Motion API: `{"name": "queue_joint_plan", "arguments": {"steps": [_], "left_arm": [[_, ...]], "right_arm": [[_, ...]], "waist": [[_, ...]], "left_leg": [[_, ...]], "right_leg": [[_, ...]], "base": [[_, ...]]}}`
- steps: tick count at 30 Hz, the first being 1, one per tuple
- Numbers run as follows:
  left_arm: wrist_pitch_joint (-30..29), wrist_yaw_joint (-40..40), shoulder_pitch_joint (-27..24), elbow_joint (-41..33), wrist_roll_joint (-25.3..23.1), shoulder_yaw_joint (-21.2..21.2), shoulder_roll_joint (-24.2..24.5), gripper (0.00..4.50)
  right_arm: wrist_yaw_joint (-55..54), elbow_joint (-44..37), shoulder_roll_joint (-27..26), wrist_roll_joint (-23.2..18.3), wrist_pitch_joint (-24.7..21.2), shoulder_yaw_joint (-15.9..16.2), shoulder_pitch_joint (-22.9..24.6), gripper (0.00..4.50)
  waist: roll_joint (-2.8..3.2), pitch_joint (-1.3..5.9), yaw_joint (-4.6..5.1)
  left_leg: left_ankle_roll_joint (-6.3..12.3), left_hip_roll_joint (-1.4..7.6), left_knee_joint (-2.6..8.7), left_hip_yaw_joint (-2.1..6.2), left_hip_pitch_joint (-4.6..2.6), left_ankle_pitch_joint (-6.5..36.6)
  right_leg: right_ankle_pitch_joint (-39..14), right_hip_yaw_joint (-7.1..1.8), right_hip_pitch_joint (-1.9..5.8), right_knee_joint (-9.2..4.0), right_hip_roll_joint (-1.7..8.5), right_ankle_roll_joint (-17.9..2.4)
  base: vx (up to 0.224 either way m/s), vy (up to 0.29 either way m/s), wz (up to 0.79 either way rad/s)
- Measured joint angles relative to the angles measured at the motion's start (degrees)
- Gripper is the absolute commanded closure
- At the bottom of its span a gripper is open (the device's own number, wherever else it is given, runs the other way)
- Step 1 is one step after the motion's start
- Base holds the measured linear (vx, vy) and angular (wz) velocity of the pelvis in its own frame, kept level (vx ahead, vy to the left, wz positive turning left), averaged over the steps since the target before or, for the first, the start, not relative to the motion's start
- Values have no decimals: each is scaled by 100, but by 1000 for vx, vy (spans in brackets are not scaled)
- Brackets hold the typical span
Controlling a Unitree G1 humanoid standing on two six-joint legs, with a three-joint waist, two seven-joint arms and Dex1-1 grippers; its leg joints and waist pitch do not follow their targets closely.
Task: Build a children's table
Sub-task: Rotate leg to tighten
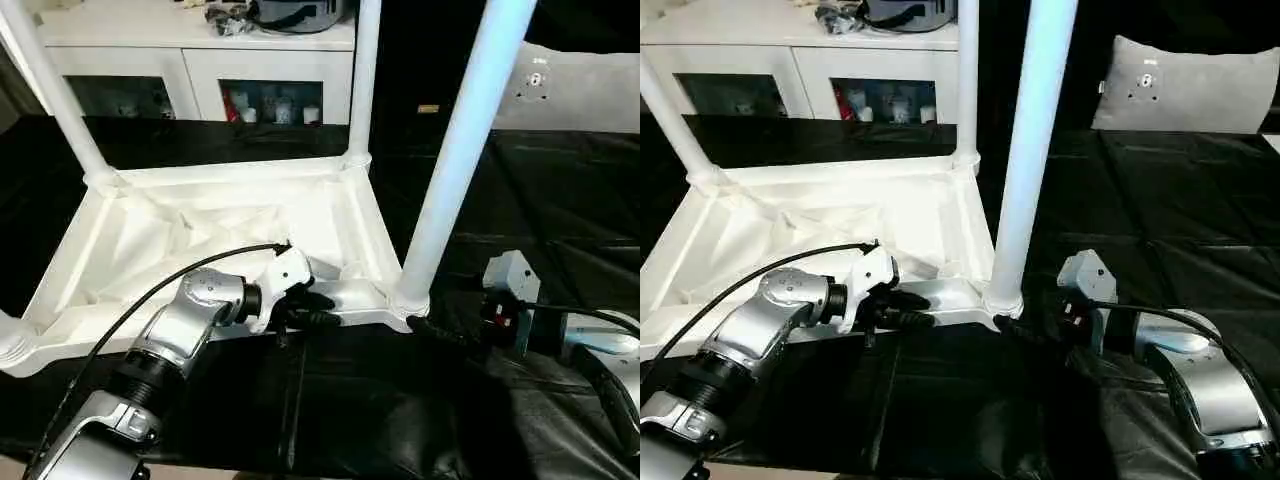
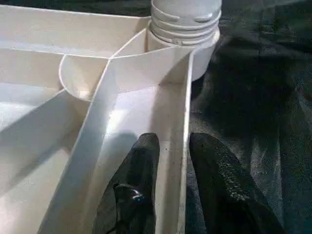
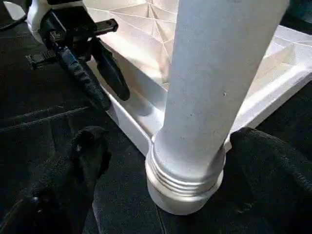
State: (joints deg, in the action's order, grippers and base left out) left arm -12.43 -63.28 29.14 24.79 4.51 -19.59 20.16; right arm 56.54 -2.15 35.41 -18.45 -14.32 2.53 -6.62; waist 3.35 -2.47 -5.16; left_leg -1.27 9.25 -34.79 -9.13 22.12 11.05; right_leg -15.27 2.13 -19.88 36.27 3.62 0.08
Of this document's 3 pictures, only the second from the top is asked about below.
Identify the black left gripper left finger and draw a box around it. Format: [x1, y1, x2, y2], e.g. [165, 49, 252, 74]
[94, 133, 161, 234]

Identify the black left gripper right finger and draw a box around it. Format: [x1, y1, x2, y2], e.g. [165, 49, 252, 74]
[189, 133, 286, 234]

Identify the white plastic table top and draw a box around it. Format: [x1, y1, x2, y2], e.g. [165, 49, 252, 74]
[0, 4, 221, 234]

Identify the white plastic table leg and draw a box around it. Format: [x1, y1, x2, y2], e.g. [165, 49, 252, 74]
[150, 0, 222, 46]

